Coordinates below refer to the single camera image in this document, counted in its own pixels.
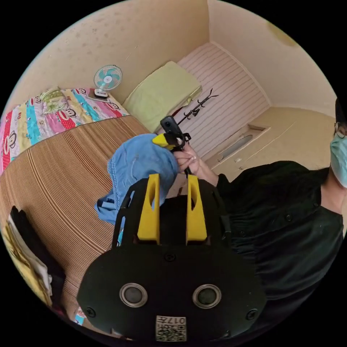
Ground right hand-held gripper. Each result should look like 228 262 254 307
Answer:
152 132 192 153

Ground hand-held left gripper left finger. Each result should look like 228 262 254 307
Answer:
137 173 161 242

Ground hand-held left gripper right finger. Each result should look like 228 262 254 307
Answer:
186 174 208 242

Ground blue jeans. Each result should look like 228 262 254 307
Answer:
94 133 180 226

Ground person's right forearm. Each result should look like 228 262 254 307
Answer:
198 164 220 188

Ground person's right hand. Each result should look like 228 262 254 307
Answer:
173 144 208 177

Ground black coat rack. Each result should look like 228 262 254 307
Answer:
173 87 220 127

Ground cream door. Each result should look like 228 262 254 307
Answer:
213 123 271 166

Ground small teal table fan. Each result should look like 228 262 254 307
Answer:
87 64 123 102

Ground person's body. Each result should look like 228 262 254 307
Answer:
214 97 347 338

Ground bed with woven mat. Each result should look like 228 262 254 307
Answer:
0 86 154 326

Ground pile of clothes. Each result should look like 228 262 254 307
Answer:
2 205 67 318

